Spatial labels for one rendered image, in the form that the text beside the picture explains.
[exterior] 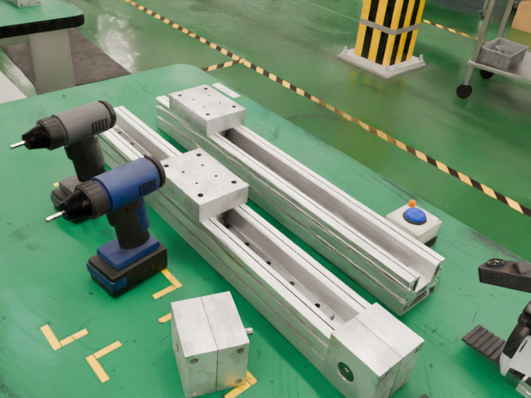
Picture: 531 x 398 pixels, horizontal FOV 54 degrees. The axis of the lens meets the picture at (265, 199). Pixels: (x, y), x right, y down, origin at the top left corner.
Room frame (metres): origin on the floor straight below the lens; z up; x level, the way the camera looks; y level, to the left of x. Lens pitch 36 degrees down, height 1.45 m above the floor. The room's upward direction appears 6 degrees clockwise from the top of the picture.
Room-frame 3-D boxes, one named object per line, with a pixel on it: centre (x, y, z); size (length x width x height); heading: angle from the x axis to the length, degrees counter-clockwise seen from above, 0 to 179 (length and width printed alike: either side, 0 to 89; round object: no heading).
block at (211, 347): (0.50, 0.05, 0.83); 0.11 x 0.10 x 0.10; 112
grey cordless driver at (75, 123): (0.83, 0.38, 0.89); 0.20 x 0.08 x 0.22; 142
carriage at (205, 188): (0.82, 0.13, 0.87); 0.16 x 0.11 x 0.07; 43
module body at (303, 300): (0.82, 0.13, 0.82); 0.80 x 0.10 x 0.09; 43
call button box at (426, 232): (0.83, -0.29, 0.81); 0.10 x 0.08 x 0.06; 133
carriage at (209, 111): (1.14, 0.16, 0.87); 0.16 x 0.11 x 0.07; 43
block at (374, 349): (0.51, -0.19, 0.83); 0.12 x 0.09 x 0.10; 133
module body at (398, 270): (0.95, -0.01, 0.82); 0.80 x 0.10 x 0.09; 43
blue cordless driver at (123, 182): (0.65, 0.25, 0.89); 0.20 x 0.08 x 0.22; 142
